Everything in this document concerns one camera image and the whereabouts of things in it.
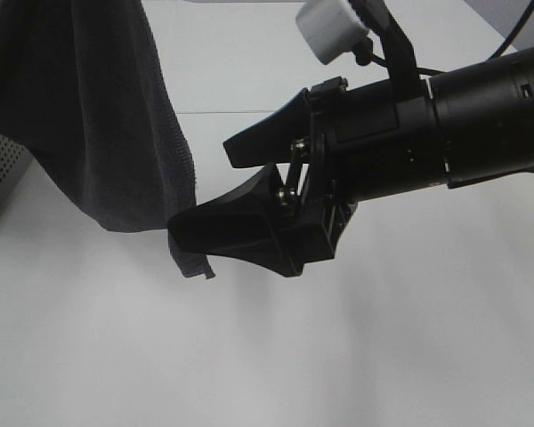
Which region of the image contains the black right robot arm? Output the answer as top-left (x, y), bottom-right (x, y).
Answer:
top-left (168, 47), bottom-right (534, 277)

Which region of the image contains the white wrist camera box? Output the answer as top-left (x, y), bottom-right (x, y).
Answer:
top-left (295, 0), bottom-right (369, 65)

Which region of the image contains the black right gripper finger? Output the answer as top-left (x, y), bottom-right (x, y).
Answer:
top-left (168, 164), bottom-right (294, 271)

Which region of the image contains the black camera cable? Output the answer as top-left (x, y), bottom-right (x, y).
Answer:
top-left (360, 0), bottom-right (534, 75)

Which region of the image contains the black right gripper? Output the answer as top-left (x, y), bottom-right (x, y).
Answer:
top-left (223, 80), bottom-right (448, 276)

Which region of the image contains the dark grey towel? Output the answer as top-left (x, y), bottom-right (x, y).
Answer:
top-left (0, 0), bottom-right (217, 280)

